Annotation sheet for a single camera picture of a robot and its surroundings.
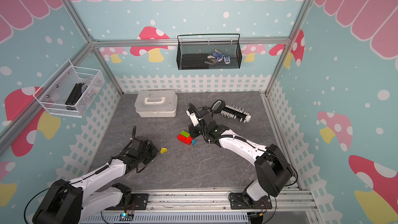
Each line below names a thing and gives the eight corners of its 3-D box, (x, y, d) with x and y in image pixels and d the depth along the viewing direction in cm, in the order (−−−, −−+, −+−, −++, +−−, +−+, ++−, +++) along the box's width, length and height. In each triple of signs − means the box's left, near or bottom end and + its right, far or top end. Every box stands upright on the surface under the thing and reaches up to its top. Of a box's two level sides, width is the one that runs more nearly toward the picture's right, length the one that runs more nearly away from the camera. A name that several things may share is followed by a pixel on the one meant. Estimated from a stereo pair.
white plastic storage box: (140, 119, 108) (133, 106, 98) (145, 103, 118) (139, 90, 107) (175, 118, 108) (172, 106, 98) (177, 102, 118) (175, 90, 107)
